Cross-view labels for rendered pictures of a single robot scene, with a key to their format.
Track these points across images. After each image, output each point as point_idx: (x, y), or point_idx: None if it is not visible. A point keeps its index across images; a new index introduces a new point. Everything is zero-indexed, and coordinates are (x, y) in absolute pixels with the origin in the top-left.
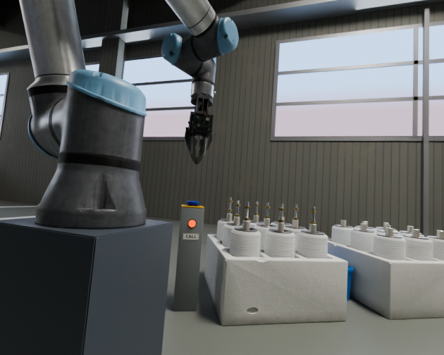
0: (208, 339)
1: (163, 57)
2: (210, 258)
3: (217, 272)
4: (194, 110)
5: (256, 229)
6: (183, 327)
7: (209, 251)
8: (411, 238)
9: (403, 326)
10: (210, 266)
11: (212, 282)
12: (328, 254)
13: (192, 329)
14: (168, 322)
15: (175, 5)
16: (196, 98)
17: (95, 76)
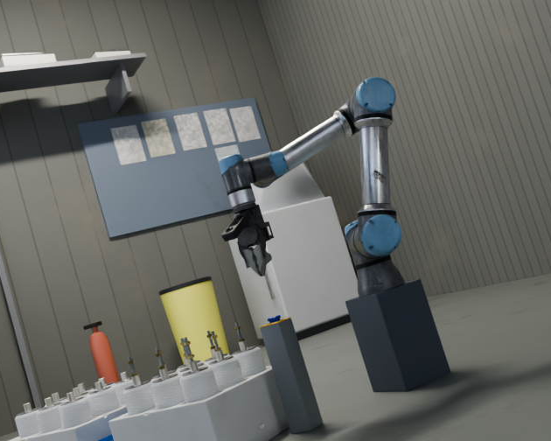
0: (322, 411)
1: (286, 170)
2: (241, 410)
3: (272, 395)
4: (251, 217)
5: (235, 352)
6: (329, 415)
7: (233, 407)
8: (114, 383)
9: None
10: (247, 418)
11: (264, 422)
12: None
13: (325, 414)
14: (336, 416)
15: (302, 163)
16: (255, 207)
17: None
